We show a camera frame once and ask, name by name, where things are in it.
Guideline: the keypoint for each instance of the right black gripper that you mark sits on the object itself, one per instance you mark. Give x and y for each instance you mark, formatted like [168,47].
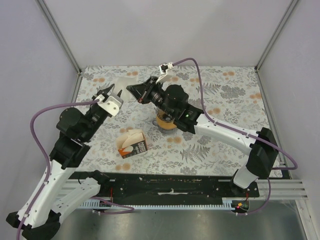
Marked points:
[139,90]

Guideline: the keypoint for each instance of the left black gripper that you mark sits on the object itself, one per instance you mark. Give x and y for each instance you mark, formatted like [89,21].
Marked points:
[107,90]

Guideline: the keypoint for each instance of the cream paper coffee filter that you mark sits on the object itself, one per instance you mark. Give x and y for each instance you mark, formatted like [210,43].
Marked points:
[121,85]

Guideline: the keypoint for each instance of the orange black coffee filter box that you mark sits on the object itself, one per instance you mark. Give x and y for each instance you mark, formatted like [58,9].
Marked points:
[131,143]

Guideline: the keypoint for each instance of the clear glass coffee server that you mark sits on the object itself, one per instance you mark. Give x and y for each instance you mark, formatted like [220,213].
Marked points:
[165,127]

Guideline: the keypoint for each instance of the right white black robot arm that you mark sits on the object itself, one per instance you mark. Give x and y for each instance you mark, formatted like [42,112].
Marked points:
[260,146]

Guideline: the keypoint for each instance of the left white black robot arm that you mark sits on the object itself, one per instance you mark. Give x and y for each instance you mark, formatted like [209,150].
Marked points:
[42,215]

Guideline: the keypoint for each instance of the floral patterned table mat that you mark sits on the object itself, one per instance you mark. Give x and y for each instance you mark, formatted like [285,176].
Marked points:
[231,94]

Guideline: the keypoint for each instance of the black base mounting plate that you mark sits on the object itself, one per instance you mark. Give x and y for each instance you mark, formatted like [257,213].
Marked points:
[147,189]

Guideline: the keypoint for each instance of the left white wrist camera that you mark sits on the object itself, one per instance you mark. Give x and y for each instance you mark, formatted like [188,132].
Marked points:
[111,103]

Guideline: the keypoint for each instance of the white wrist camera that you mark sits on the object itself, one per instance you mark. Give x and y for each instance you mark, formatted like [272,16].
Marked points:
[111,103]
[166,72]

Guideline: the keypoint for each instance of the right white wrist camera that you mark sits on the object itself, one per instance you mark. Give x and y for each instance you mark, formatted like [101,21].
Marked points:
[166,72]

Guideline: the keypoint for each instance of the white slotted cable duct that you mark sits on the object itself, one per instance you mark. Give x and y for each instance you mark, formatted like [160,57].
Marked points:
[96,204]

